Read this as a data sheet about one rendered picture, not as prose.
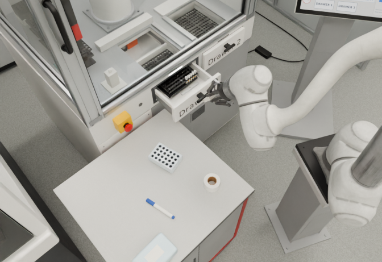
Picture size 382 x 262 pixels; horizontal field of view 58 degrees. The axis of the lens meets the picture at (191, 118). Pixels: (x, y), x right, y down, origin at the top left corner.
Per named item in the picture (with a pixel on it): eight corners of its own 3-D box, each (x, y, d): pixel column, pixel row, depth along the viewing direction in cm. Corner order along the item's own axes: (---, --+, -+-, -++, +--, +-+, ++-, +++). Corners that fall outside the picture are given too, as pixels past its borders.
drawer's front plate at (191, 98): (220, 88, 168) (221, 73, 159) (175, 123, 157) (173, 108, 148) (217, 87, 169) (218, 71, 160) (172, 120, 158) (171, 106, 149)
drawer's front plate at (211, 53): (243, 43, 186) (245, 27, 177) (204, 71, 175) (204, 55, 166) (240, 42, 187) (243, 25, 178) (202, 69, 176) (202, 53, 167)
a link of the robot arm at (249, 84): (224, 73, 124) (231, 108, 124) (246, 61, 110) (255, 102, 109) (249, 69, 129) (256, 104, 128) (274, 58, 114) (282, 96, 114)
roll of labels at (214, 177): (219, 176, 148) (219, 172, 145) (220, 191, 144) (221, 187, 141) (202, 177, 148) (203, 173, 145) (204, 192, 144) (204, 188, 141)
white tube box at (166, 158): (182, 159, 153) (182, 154, 150) (171, 174, 149) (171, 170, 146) (160, 146, 157) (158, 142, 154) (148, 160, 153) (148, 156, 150)
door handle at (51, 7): (78, 55, 107) (58, 4, 92) (70, 60, 106) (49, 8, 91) (69, 48, 109) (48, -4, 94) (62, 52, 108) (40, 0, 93)
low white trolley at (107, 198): (237, 240, 207) (254, 189, 145) (157, 321, 184) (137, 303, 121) (173, 175, 232) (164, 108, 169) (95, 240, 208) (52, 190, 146)
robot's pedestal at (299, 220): (330, 238, 207) (388, 186, 145) (285, 254, 202) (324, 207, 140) (306, 193, 224) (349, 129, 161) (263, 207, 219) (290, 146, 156)
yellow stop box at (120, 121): (134, 125, 154) (132, 116, 148) (121, 135, 151) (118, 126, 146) (127, 119, 156) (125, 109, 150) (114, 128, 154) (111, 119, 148)
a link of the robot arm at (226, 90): (241, 68, 127) (233, 72, 133) (224, 81, 124) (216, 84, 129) (254, 88, 129) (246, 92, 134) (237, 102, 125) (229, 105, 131)
